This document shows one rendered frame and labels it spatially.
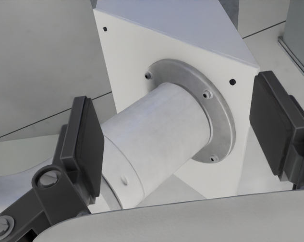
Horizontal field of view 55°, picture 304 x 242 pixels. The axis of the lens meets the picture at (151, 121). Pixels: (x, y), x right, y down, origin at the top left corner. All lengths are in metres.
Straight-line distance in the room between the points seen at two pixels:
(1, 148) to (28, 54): 0.79
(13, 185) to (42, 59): 1.53
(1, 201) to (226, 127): 0.29
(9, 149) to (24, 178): 1.92
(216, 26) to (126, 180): 0.25
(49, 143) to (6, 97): 0.41
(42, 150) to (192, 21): 1.78
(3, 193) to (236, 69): 0.29
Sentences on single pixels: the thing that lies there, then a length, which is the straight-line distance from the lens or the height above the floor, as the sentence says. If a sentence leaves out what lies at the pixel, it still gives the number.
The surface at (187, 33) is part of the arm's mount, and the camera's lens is 0.43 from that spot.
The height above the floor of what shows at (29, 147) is 0.10.
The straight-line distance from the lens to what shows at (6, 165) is 2.17.
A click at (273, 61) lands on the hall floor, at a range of 1.97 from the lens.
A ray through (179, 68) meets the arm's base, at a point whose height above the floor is 1.18.
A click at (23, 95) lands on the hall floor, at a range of 2.03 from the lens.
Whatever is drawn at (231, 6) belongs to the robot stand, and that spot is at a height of 0.93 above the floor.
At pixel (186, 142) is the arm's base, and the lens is 0.40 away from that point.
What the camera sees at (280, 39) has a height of 0.03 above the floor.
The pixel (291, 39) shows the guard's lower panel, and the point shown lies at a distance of 1.75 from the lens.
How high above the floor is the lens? 1.53
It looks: 48 degrees down
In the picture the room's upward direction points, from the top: 175 degrees clockwise
